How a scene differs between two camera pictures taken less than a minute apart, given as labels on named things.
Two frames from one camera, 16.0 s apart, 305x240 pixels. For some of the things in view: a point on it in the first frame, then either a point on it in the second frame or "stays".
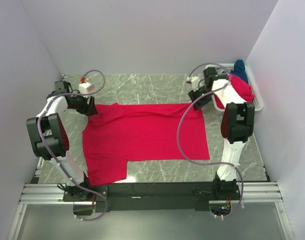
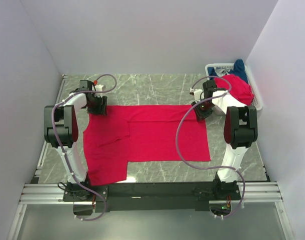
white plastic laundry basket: (258, 103) stays
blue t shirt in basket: (239, 70) stays
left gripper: (90, 109) to (102, 108)
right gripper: (197, 106) to (200, 115)
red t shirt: (120, 132) stays
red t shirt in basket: (243, 89) stays
